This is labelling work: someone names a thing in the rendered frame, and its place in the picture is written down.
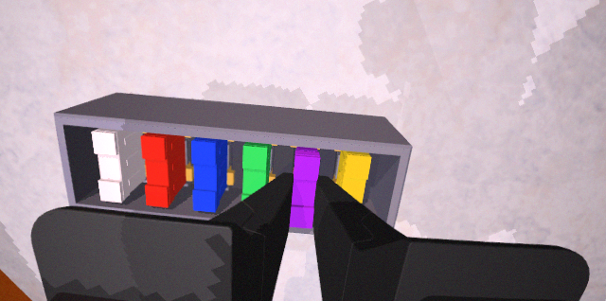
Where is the green blade fuse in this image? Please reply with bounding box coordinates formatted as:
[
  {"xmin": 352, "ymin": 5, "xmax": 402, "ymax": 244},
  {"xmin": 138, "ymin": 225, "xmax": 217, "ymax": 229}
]
[{"xmin": 241, "ymin": 142, "xmax": 272, "ymax": 200}]

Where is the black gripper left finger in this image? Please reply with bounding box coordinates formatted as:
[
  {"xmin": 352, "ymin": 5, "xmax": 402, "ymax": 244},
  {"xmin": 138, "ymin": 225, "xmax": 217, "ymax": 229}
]
[{"xmin": 30, "ymin": 172, "xmax": 294, "ymax": 301}]

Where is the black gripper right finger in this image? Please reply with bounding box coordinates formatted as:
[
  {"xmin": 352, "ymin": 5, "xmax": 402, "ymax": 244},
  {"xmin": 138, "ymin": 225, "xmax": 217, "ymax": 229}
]
[{"xmin": 313, "ymin": 176, "xmax": 590, "ymax": 301}]

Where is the violet blade fuse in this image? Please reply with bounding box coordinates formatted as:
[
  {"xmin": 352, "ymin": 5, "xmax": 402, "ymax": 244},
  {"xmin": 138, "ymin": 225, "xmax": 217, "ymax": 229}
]
[{"xmin": 289, "ymin": 147, "xmax": 321, "ymax": 228}]

